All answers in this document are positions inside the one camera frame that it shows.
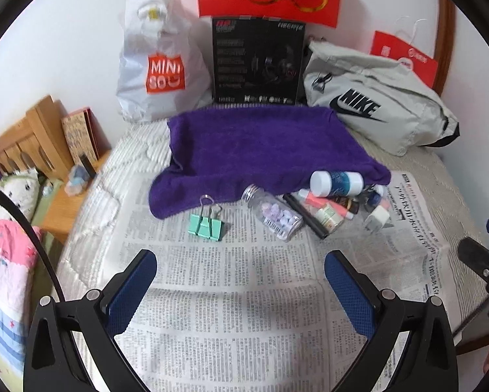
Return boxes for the white USB wall charger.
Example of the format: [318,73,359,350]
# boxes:
[364,205,390,234]

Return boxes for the pink Vaseline jar blue lid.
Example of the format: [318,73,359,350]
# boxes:
[365,185,390,211]

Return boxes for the black gold Grand Reserve bottle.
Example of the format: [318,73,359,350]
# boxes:
[331,196,360,214]

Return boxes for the small beige cylinder tube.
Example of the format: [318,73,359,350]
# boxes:
[315,204,344,234]

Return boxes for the white blue cylindrical bottle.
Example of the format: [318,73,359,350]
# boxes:
[310,171,364,197]

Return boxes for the black pen case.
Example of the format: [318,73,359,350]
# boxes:
[283,194,329,240]

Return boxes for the pink tube grey cap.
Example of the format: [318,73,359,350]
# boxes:
[298,189,354,220]

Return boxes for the clear small plastic bottle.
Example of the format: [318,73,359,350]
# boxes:
[242,184,303,241]

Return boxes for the mint green binder clip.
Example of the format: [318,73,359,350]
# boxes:
[187,195,223,242]

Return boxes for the pink striped blanket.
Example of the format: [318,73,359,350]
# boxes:
[0,220,37,374]

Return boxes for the wooden bedside table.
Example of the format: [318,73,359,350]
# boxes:
[40,150,112,246]

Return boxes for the grey Nike waist bag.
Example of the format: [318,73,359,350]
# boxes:
[304,40,460,157]

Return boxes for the newspaper sheet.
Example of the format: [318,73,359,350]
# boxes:
[70,169,463,392]

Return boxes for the white plush toy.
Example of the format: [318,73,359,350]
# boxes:
[0,168,41,221]

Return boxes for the small items on bedside table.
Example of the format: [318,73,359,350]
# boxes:
[64,153,96,196]

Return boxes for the red paper shopping bag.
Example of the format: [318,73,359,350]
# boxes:
[370,15,438,89]

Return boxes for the brown patterned book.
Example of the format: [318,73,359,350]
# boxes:
[61,107,100,164]

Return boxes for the purple towel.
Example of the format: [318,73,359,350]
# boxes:
[149,105,390,220]

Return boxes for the black headset box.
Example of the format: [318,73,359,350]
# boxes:
[212,17,305,105]

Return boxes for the white Miniso plastic bag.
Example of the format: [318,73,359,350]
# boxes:
[116,0,212,124]

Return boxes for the black cable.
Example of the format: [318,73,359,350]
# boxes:
[0,179,68,303]

